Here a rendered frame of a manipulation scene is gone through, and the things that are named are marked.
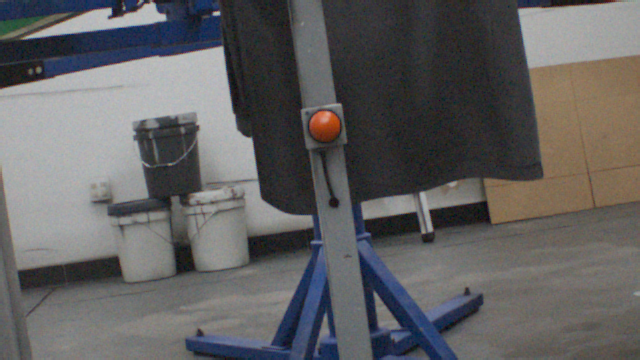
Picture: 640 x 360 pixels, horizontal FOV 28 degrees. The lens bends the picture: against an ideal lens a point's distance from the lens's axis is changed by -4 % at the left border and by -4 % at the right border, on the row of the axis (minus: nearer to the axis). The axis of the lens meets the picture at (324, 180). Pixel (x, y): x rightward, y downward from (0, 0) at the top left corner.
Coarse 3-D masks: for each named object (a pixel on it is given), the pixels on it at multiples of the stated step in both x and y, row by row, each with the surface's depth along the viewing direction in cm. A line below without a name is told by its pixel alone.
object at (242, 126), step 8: (224, 32) 199; (224, 40) 197; (224, 48) 197; (224, 56) 211; (232, 64) 198; (232, 72) 198; (232, 80) 197; (232, 88) 198; (232, 96) 198; (240, 96) 199; (232, 104) 200; (240, 104) 201; (240, 112) 202; (240, 120) 202; (248, 120) 201; (240, 128) 203; (248, 128) 201; (248, 136) 213
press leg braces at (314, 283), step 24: (312, 264) 340; (360, 264) 323; (384, 264) 321; (312, 288) 317; (384, 288) 317; (288, 312) 354; (312, 312) 312; (408, 312) 311; (288, 336) 358; (312, 336) 309; (432, 336) 306
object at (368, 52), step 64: (256, 0) 194; (384, 0) 195; (448, 0) 197; (512, 0) 196; (256, 64) 194; (384, 64) 196; (448, 64) 197; (512, 64) 196; (256, 128) 194; (384, 128) 196; (448, 128) 198; (512, 128) 197; (384, 192) 196
